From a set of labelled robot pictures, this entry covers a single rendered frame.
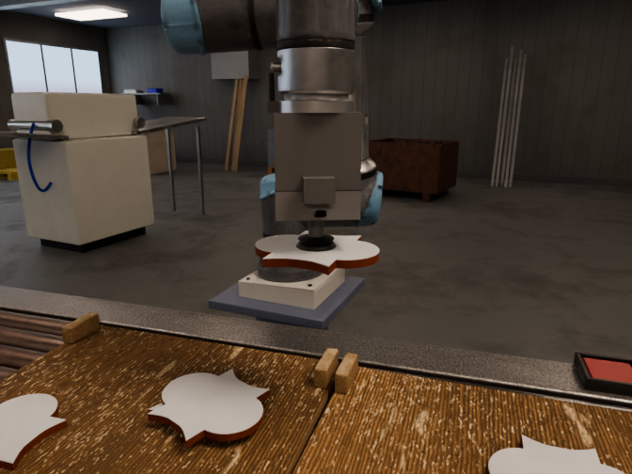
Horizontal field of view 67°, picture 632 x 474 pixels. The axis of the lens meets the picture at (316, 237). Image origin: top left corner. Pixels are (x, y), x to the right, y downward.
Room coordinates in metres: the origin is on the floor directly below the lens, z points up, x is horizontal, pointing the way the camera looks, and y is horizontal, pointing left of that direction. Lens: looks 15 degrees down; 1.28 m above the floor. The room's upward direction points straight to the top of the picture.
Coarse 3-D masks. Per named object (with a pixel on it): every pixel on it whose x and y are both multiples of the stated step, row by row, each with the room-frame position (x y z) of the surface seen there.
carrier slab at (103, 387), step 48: (96, 336) 0.67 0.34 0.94; (144, 336) 0.67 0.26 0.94; (0, 384) 0.54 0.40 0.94; (48, 384) 0.54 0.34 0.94; (96, 384) 0.54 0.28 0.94; (144, 384) 0.54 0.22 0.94; (288, 384) 0.54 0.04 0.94; (96, 432) 0.45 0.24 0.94; (144, 432) 0.45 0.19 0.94; (288, 432) 0.45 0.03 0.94
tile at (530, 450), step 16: (512, 448) 0.41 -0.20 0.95; (528, 448) 0.41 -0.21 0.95; (544, 448) 0.41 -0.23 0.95; (560, 448) 0.41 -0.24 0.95; (496, 464) 0.39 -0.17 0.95; (512, 464) 0.39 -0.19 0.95; (528, 464) 0.39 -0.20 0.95; (544, 464) 0.39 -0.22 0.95; (560, 464) 0.39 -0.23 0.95; (576, 464) 0.39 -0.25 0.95; (592, 464) 0.39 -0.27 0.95
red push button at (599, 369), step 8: (584, 360) 0.61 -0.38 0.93; (592, 360) 0.61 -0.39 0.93; (600, 360) 0.61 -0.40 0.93; (592, 368) 0.59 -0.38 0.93; (600, 368) 0.59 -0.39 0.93; (608, 368) 0.59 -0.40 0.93; (616, 368) 0.59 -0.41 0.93; (624, 368) 0.59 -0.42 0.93; (592, 376) 0.57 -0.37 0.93; (600, 376) 0.57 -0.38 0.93; (608, 376) 0.57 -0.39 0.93; (616, 376) 0.57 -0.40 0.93; (624, 376) 0.57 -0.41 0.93
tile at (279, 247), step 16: (272, 240) 0.51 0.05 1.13; (288, 240) 0.51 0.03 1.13; (336, 240) 0.51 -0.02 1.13; (352, 240) 0.51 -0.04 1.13; (272, 256) 0.46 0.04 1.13; (288, 256) 0.46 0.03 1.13; (304, 256) 0.46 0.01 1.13; (320, 256) 0.46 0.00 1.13; (336, 256) 0.46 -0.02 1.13; (352, 256) 0.46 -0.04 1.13; (368, 256) 0.46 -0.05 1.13; (320, 272) 0.43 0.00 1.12
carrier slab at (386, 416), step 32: (352, 384) 0.54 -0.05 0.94; (384, 384) 0.54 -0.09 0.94; (416, 384) 0.54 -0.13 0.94; (448, 384) 0.54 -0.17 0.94; (352, 416) 0.47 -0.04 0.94; (384, 416) 0.47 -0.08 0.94; (416, 416) 0.47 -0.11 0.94; (448, 416) 0.47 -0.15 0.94; (480, 416) 0.47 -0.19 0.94; (512, 416) 0.47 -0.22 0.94; (544, 416) 0.47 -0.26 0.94; (576, 416) 0.47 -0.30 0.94; (608, 416) 0.47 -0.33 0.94; (320, 448) 0.42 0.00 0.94; (352, 448) 0.42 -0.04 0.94; (384, 448) 0.42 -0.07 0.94; (416, 448) 0.42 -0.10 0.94; (448, 448) 0.42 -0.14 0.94; (480, 448) 0.42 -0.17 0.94; (576, 448) 0.42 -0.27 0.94; (608, 448) 0.42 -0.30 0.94
